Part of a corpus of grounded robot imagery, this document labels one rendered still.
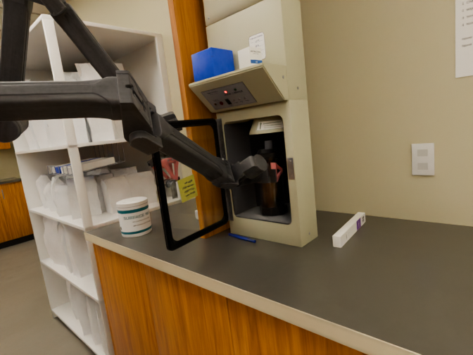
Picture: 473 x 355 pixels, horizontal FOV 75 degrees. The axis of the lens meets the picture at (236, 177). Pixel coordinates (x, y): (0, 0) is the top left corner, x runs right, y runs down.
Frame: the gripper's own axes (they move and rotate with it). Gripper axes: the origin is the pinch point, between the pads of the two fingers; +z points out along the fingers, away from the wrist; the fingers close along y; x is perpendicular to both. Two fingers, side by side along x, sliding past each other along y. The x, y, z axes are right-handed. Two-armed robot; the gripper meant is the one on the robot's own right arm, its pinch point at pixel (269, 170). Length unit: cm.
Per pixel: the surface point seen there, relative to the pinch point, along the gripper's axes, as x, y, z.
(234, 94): -26.4, -0.1, -16.8
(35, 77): -77, 207, -6
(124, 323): 66, 68, -30
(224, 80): -30.3, -0.3, -21.1
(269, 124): -16.3, -6.0, -6.6
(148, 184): 10, 112, 20
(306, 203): 10.9, -15.8, -3.6
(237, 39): -44.7, 1.0, -11.1
